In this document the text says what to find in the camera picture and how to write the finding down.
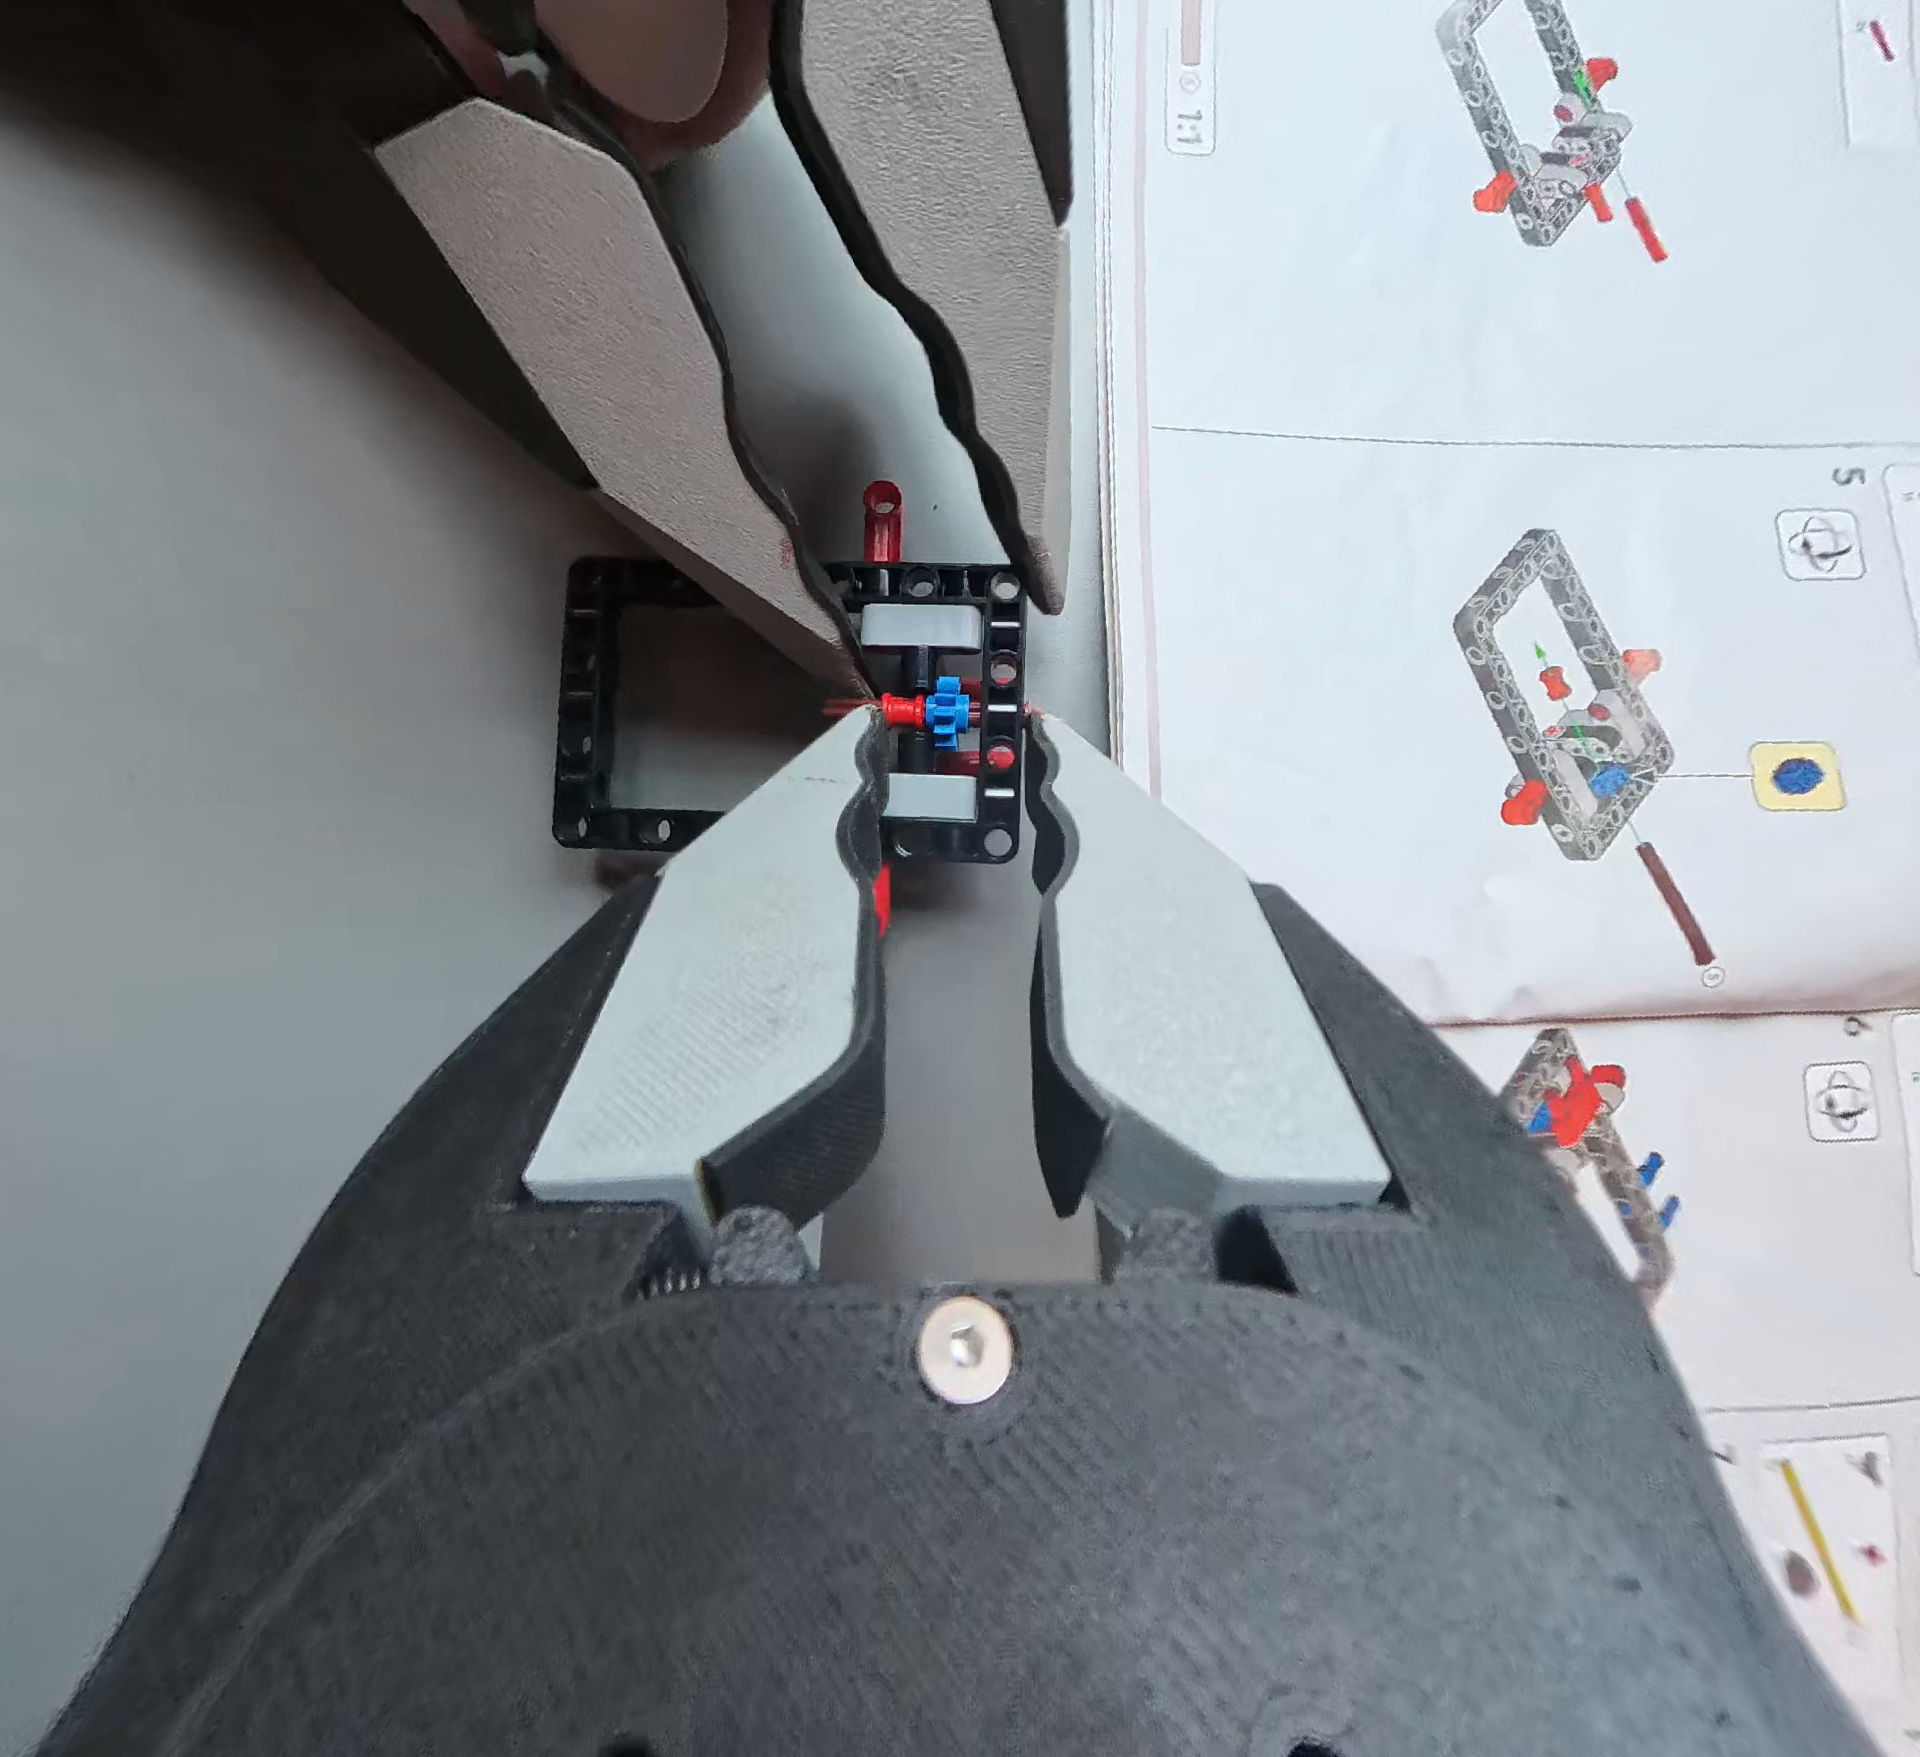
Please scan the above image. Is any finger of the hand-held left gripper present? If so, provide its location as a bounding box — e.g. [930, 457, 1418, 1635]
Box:
[370, 97, 876, 704]
[773, 0, 1077, 613]

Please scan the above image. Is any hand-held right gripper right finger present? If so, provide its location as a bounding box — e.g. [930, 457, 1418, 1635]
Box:
[1025, 710, 1392, 1222]

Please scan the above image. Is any black lego frame assembly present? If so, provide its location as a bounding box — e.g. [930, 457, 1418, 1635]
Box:
[553, 477, 1053, 934]

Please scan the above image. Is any lego instruction booklet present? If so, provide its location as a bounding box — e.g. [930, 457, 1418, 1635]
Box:
[1086, 0, 1920, 1686]

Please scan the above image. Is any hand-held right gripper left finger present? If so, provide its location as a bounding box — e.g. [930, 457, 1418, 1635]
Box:
[523, 704, 889, 1214]

